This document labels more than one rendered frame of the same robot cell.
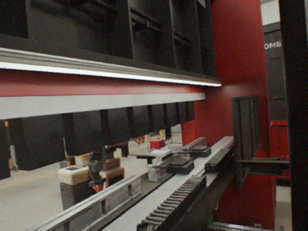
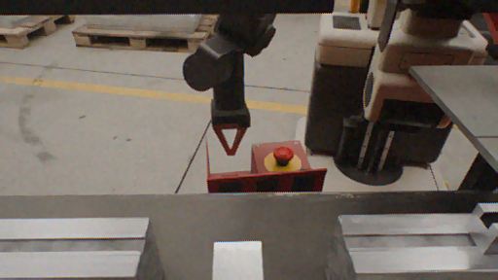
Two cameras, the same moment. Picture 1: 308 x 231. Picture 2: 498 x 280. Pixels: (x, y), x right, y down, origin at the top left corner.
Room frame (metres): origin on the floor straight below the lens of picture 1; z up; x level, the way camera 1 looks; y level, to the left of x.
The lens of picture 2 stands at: (1.24, -0.09, 1.22)
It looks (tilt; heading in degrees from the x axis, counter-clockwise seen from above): 38 degrees down; 59
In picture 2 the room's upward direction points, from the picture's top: straight up
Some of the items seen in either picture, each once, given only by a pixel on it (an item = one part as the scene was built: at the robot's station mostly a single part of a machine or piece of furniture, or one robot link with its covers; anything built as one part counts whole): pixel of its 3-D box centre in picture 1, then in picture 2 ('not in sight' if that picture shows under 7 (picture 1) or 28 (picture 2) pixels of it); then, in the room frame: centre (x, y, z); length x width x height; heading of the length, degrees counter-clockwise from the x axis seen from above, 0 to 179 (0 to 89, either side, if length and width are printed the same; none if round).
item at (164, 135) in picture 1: (166, 134); not in sight; (1.62, -0.10, 1.13); 0.10 x 0.02 x 0.10; 150
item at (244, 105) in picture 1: (250, 128); not in sight; (1.58, -0.66, 1.12); 1.13 x 0.02 x 0.44; 150
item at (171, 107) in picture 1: (166, 114); not in sight; (1.65, -0.12, 1.26); 0.15 x 0.09 x 0.17; 150
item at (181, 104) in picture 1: (177, 112); not in sight; (1.82, -0.21, 1.26); 0.15 x 0.09 x 0.17; 150
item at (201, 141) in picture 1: (195, 147); not in sight; (2.10, -0.38, 0.92); 0.50 x 0.06 x 0.10; 150
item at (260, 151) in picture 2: not in sight; (259, 179); (1.51, 0.31, 0.75); 0.20 x 0.16 x 0.18; 156
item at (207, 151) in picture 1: (189, 151); not in sight; (1.55, -0.24, 1.01); 0.26 x 0.12 x 0.05; 60
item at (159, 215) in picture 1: (179, 200); not in sight; (0.76, -0.07, 1.02); 0.44 x 0.06 x 0.04; 150
